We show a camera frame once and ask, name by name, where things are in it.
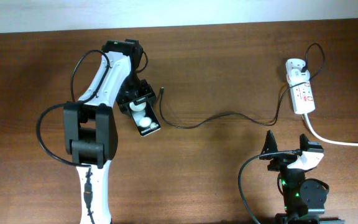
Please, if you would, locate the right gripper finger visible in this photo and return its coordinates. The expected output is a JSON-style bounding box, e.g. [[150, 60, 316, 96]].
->
[[300, 134, 323, 153], [259, 130, 278, 160]]

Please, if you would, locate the black smartphone with white circles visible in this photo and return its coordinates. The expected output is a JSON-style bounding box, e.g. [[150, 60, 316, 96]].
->
[[129, 101, 161, 137]]

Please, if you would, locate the black USB charging cable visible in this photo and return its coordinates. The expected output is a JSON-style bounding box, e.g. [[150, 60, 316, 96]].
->
[[158, 43, 326, 129]]

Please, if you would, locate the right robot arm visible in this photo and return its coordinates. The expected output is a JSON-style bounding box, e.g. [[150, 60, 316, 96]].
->
[[260, 130, 329, 223]]

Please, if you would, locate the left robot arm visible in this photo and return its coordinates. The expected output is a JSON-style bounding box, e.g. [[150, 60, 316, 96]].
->
[[63, 39, 160, 223]]

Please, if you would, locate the white USB charger plug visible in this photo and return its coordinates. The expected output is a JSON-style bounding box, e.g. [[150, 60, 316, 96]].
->
[[288, 69, 310, 85]]

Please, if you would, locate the white power strip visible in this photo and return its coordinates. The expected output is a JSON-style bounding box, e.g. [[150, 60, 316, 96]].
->
[[285, 58, 315, 114]]

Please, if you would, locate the white power strip cord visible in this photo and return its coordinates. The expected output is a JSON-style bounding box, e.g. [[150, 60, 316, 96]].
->
[[302, 113, 358, 149]]

